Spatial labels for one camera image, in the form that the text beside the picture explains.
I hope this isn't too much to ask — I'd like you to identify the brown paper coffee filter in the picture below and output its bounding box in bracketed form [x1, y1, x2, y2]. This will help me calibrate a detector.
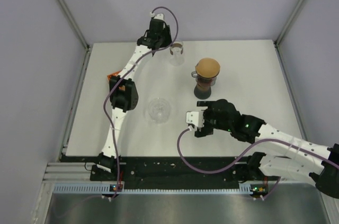
[195, 58, 220, 76]

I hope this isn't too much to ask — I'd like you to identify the grey transparent dripper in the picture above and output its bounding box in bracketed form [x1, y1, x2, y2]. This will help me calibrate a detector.
[191, 71, 218, 86]

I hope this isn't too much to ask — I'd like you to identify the clear glass dripper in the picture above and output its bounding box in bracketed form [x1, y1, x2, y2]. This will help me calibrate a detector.
[147, 98, 171, 124]

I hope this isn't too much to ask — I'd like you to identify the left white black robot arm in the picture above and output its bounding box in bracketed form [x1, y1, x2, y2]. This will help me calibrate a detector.
[96, 13, 172, 180]

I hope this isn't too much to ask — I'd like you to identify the grey slotted cable duct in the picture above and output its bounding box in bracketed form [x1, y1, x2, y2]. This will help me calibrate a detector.
[54, 183, 268, 195]

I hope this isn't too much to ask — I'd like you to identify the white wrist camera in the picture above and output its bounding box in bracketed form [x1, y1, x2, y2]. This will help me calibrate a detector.
[185, 110, 204, 131]
[149, 12, 165, 21]

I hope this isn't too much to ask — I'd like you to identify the right aluminium frame post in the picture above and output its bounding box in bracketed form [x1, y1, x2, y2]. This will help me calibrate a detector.
[274, 0, 308, 48]

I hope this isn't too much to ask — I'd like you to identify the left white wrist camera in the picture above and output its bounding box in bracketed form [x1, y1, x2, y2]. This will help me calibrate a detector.
[149, 12, 165, 21]

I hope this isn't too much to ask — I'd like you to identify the orange coffee filter box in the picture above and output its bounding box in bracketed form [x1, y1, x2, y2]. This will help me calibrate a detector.
[107, 70, 121, 91]

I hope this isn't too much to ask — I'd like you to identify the left aluminium frame post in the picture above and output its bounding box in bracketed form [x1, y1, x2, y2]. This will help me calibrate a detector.
[55, 0, 90, 51]

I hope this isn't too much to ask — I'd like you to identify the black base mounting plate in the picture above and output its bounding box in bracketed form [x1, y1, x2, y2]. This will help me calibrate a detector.
[90, 156, 279, 190]

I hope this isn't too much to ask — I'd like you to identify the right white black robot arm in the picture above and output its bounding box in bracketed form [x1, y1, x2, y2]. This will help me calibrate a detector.
[186, 99, 338, 199]

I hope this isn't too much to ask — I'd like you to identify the dark carafe with red lid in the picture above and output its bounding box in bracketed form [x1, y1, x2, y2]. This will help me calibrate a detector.
[194, 80, 211, 100]

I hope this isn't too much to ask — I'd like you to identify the aluminium frame post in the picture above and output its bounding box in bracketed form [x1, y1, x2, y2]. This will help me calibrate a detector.
[55, 0, 90, 51]
[274, 0, 308, 48]

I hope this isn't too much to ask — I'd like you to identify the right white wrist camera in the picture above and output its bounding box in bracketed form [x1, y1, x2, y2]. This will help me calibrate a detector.
[185, 110, 204, 131]

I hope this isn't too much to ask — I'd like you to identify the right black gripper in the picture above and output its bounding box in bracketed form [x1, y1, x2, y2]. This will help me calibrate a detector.
[194, 102, 233, 137]

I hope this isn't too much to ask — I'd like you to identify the clear glass flask with coffee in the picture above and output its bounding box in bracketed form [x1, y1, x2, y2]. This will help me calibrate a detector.
[169, 40, 184, 66]

